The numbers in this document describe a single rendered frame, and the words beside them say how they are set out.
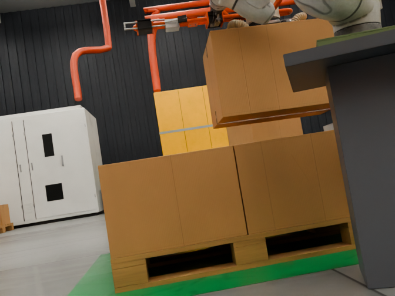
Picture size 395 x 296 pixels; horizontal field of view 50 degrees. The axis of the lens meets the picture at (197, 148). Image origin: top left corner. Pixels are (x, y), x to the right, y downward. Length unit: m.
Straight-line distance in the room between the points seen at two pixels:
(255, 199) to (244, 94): 0.47
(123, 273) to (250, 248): 0.55
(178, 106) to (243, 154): 7.64
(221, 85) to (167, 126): 7.53
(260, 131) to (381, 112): 2.51
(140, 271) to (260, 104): 0.89
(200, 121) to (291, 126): 5.51
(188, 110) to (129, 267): 7.77
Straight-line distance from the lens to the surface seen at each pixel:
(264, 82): 1.95
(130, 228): 1.86
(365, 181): 1.42
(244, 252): 1.90
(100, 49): 10.59
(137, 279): 1.89
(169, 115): 9.44
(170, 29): 2.17
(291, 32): 2.05
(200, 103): 9.52
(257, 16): 1.87
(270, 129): 3.94
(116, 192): 1.85
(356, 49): 1.33
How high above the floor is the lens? 0.42
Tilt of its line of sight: 4 degrees up
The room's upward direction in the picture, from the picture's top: 9 degrees counter-clockwise
